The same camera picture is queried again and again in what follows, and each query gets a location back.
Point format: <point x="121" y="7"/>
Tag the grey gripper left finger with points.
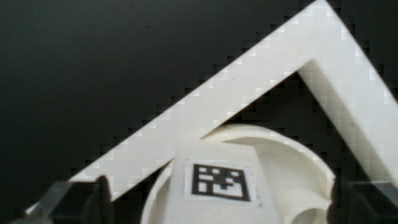
<point x="74" y="204"/>

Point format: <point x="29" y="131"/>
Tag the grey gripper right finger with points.
<point x="365" y="203"/>

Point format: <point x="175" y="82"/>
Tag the white round stool seat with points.
<point x="297" y="175"/>

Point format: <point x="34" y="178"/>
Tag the white stool leg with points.
<point x="219" y="192"/>

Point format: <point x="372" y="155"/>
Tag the white front fence wall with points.
<point x="203" y="110"/>

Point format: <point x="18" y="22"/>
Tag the white fence wall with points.
<point x="351" y="92"/>
<point x="203" y="110"/>

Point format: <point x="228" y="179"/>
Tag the white right fence wall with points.
<point x="351" y="92"/>

